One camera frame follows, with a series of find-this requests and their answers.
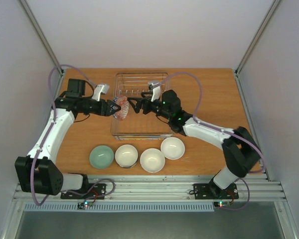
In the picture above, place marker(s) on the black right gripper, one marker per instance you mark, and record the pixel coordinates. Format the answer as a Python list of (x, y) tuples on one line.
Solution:
[(144, 106)]

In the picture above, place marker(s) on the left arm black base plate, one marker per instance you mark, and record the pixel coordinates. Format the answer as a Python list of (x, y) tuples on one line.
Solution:
[(99, 189)]

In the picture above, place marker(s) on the aluminium frame post right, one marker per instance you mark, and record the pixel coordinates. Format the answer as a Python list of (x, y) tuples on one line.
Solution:
[(259, 32)]

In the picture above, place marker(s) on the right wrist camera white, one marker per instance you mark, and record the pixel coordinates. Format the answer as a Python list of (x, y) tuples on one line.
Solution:
[(155, 89)]

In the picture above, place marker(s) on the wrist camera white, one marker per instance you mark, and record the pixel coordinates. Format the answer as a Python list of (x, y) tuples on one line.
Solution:
[(155, 89), (100, 89)]

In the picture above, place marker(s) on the aluminium frame post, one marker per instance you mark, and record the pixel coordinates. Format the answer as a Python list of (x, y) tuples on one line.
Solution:
[(32, 19), (259, 32)]

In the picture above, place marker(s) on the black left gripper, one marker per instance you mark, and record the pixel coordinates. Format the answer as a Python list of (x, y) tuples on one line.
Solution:
[(106, 111)]

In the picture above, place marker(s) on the aluminium frame post left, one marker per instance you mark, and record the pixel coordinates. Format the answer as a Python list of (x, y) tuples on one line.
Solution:
[(32, 19)]

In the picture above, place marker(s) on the left controller board with leds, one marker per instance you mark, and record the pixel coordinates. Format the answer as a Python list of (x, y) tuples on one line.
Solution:
[(84, 205)]

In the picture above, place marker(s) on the controller board with leds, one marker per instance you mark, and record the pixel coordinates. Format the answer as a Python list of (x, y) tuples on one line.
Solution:
[(221, 204), (84, 205)]

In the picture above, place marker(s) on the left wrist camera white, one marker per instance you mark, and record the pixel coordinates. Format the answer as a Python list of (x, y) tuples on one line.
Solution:
[(100, 89)]

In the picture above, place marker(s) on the red blue patterned bowl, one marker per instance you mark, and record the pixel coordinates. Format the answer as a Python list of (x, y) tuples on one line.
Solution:
[(122, 101)]

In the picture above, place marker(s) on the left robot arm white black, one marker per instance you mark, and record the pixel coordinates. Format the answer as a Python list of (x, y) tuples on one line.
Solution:
[(37, 172)]

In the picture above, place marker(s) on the pale green bowl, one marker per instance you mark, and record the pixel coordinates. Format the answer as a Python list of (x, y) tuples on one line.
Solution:
[(101, 157)]

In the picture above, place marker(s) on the steel wire dish rack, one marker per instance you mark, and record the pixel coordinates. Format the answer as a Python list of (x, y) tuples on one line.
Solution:
[(132, 92)]

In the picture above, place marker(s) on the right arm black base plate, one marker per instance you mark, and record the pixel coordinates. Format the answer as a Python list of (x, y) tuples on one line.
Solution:
[(204, 191)]

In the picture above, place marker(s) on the right controller board with leds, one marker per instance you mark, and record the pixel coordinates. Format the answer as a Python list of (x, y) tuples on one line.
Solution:
[(221, 204)]

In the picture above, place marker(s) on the grey slotted cable duct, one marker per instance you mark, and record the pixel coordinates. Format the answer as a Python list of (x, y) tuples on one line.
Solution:
[(121, 207)]

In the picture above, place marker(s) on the white bowl dark base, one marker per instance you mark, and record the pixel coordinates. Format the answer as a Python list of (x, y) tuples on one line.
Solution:
[(126, 156)]

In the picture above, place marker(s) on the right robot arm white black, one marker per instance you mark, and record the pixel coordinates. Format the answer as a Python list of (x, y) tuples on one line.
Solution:
[(240, 150)]

